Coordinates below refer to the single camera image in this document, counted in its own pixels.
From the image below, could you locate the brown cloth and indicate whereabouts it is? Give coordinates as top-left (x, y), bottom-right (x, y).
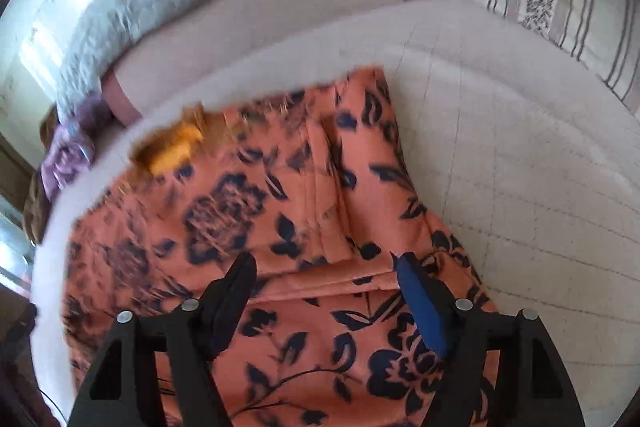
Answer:
top-left (22, 107), bottom-right (62, 245)

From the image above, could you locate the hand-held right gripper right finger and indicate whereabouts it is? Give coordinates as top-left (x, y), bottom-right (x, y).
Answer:
top-left (391, 252), bottom-right (586, 427)

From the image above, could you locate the pink bed sheet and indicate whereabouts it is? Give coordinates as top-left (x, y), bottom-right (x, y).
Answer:
top-left (102, 0), bottom-right (448, 128)

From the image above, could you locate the purple cloth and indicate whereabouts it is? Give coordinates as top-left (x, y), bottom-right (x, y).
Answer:
top-left (41, 99), bottom-right (113, 202)

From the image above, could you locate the orange floral garment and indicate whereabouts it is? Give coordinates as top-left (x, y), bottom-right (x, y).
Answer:
top-left (60, 66), bottom-right (501, 427)

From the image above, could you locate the white quilted mattress pad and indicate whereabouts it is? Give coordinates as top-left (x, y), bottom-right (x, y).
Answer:
top-left (30, 0), bottom-right (640, 427)

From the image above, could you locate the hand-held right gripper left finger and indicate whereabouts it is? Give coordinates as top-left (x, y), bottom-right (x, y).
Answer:
top-left (67, 252), bottom-right (258, 427)

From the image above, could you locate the window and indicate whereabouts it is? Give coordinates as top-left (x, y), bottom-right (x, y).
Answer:
top-left (0, 192), bottom-right (36, 293)

